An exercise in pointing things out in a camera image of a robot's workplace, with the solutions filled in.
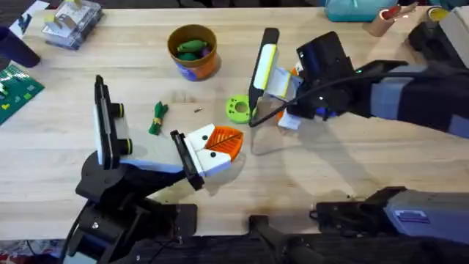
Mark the green toy vegetable bundle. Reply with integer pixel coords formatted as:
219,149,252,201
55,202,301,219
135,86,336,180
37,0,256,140
147,101,170,136

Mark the blue electric screwdriver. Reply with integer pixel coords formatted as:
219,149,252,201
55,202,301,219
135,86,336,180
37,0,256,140
316,107,339,120

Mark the right wrist upright black plate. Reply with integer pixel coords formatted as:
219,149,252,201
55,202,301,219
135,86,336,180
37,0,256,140
248,27,281,126

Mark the wrist upright black plate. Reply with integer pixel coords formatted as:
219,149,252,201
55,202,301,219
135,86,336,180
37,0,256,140
93,74,116,170
248,27,281,126

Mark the green disc with holes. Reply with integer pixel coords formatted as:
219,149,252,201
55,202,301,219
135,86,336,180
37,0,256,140
225,94,254,125

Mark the left wrist upright black plate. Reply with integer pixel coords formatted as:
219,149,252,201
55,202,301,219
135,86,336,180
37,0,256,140
93,74,116,170

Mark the brown tub with toys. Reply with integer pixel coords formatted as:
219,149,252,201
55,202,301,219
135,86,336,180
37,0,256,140
166,23,219,82

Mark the black device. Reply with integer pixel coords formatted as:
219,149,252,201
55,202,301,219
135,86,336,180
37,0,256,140
407,21,457,64

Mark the green board with blocks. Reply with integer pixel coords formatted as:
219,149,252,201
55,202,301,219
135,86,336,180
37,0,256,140
0,64,45,126

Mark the clear plastic parts box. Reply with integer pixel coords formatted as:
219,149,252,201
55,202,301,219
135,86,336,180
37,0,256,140
40,0,104,51

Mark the grey box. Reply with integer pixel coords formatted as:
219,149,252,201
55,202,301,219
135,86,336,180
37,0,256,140
437,5,469,70

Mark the dark blue cylinder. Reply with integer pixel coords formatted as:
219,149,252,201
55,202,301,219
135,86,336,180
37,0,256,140
0,25,42,69

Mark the white printed card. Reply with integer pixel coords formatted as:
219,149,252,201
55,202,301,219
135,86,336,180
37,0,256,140
8,0,51,38

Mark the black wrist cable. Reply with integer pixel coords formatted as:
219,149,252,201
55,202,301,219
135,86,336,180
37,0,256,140
248,69,371,128

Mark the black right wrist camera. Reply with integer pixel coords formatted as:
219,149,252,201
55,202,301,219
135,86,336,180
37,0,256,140
295,31,355,89

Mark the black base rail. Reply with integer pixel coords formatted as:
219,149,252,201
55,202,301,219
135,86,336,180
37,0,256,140
109,214,469,264

